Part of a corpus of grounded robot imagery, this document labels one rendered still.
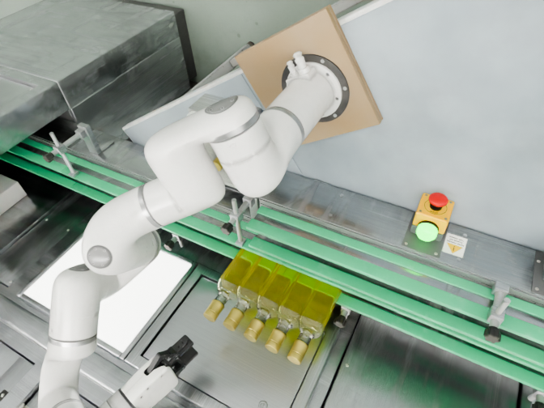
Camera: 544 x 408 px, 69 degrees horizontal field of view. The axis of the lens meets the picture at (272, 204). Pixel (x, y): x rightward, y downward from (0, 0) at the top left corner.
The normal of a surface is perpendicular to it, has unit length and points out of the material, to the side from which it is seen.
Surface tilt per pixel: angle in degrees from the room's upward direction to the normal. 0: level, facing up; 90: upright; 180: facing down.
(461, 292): 90
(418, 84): 0
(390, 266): 90
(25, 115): 90
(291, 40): 0
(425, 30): 0
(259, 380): 90
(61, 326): 50
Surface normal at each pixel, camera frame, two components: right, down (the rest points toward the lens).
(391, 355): -0.06, -0.68
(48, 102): 0.88, 0.32
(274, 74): -0.47, 0.66
